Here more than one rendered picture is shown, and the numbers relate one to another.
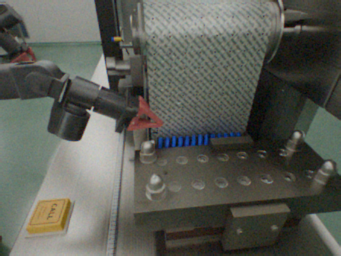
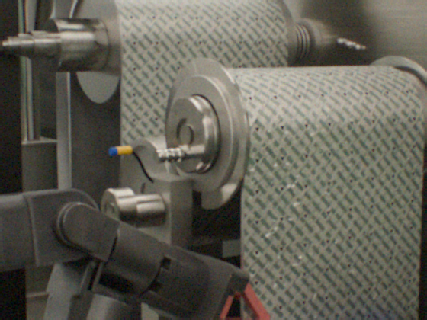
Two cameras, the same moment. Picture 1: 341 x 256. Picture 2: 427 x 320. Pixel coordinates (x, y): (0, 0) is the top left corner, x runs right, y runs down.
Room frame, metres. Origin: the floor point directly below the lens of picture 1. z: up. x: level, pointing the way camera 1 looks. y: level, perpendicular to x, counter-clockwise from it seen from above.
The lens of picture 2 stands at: (-0.33, 0.45, 1.34)
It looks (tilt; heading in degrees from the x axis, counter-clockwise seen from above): 8 degrees down; 333
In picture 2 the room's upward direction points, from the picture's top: straight up
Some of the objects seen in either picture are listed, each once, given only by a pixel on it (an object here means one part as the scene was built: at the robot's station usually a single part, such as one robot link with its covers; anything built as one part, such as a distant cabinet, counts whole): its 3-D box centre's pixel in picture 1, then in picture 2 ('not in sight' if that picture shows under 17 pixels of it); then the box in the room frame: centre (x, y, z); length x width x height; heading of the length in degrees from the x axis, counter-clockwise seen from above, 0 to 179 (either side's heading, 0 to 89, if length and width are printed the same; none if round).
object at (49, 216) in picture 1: (49, 215); not in sight; (0.29, 0.26, 0.91); 0.07 x 0.07 x 0.02; 7
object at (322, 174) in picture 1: (327, 169); not in sight; (0.29, -0.30, 1.05); 0.04 x 0.04 x 0.04
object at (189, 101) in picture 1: (201, 107); (336, 272); (0.43, -0.08, 1.11); 0.23 x 0.01 x 0.18; 97
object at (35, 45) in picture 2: not in sight; (26, 45); (0.71, 0.16, 1.34); 0.06 x 0.03 x 0.03; 97
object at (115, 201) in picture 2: (112, 65); (118, 208); (0.50, 0.13, 1.18); 0.04 x 0.02 x 0.04; 7
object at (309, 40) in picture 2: not in sight; (285, 43); (0.76, -0.21, 1.34); 0.07 x 0.07 x 0.07; 7
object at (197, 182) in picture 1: (231, 177); not in sight; (0.31, -0.13, 1.00); 0.40 x 0.16 x 0.06; 97
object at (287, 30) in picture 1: (278, 31); not in sight; (0.51, -0.24, 1.25); 0.07 x 0.04 x 0.04; 97
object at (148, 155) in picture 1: (148, 149); not in sight; (0.34, 0.04, 1.05); 0.04 x 0.04 x 0.04
